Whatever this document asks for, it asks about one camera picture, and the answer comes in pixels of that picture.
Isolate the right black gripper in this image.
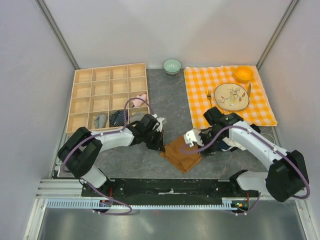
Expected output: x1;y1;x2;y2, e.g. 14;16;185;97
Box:
195;128;226;158

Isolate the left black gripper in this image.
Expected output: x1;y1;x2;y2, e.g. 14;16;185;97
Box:
143;128;165;153

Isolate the brown underwear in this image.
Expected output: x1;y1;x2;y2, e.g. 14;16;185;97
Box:
160;135;202;174

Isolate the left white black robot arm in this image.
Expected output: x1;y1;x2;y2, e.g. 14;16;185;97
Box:
57;113;167;197

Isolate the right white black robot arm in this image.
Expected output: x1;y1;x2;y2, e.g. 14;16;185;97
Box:
193;107;311;202

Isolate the navy blue underwear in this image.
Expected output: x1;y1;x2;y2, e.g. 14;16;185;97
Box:
218;140;238;152

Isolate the white cloth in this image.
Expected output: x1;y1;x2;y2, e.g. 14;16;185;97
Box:
224;138;246;151

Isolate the gold fork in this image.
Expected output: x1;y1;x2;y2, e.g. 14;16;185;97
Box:
206;90;213;108

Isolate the beige decorated plate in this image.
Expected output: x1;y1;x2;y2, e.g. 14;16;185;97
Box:
214;83;250;112

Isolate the black cloth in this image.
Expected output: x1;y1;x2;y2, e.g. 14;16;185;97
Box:
250;123;261;134

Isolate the pink rolled cloth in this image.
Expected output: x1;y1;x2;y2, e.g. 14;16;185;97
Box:
132;93;147;108

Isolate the striped dark rolled cloth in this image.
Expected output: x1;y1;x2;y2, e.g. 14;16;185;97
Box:
109;110;128;127

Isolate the orange checkered tablecloth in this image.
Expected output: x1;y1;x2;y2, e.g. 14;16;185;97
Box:
183;65;278;129

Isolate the grey ribbed cup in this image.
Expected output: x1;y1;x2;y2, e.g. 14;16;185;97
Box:
261;133;276;144

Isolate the light grey rolled cloth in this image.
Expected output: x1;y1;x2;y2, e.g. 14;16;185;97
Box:
94;113;108;129

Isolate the gold knife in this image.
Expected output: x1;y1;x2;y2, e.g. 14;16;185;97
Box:
247;83;252;98

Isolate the orange bowl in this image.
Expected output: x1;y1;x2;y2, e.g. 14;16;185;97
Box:
234;65;254;83

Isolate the teal ceramic bowl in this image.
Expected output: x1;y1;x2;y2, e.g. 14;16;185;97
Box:
163;59;182;75

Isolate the wooden compartment tray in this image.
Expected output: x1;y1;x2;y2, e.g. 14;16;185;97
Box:
66;63;150;136

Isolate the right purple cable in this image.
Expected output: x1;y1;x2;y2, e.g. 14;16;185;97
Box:
179;124;311;216

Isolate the purple cable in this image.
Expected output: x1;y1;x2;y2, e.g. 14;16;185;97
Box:
179;124;311;216
59;97;156;216

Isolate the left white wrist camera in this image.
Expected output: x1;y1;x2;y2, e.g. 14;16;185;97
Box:
152;113;167;132

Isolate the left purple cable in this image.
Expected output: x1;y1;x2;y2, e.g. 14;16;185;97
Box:
59;97;156;216

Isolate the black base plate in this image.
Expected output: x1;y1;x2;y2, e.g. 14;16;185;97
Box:
81;177;260;206

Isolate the grey cable duct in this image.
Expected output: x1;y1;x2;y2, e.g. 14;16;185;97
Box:
46;198;238;211

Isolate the aluminium frame rail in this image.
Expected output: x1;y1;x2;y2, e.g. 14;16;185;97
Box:
34;178;308;200

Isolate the right aluminium corner post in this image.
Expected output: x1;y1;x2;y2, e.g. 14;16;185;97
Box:
256;0;301;70

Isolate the aluminium corner post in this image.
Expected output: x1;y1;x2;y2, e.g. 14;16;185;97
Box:
256;0;301;70
35;0;80;70

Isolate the left aluminium corner post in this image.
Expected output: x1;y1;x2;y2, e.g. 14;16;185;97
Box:
35;0;80;70

